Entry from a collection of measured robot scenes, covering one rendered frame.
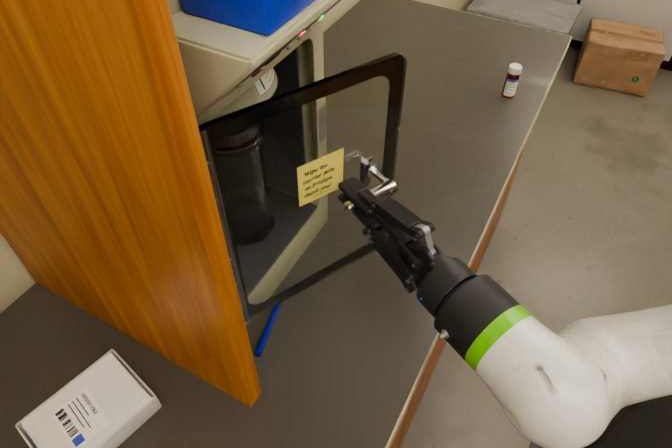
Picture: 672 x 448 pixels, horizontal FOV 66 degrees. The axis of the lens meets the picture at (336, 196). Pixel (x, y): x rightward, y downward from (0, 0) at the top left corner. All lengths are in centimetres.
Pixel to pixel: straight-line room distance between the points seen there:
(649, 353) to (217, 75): 53
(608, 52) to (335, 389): 283
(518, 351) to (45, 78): 53
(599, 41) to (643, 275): 146
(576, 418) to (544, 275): 174
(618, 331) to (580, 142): 238
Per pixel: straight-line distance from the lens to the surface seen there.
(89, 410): 89
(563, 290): 229
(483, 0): 350
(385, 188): 76
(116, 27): 41
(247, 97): 72
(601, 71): 344
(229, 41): 48
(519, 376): 58
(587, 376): 59
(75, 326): 103
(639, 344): 67
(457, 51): 165
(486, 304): 61
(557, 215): 256
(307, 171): 70
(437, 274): 63
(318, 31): 80
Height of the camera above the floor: 174
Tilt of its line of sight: 45 degrees down
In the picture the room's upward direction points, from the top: straight up
